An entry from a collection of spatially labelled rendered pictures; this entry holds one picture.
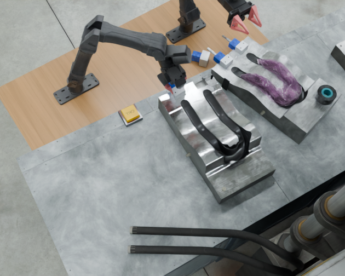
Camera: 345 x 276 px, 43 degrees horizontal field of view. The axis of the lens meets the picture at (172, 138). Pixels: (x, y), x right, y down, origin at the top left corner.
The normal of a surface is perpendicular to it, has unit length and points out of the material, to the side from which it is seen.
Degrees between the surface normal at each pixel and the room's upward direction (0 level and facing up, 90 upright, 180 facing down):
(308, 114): 0
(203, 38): 0
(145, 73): 0
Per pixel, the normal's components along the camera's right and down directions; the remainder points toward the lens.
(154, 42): 0.26, -0.41
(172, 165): 0.04, -0.44
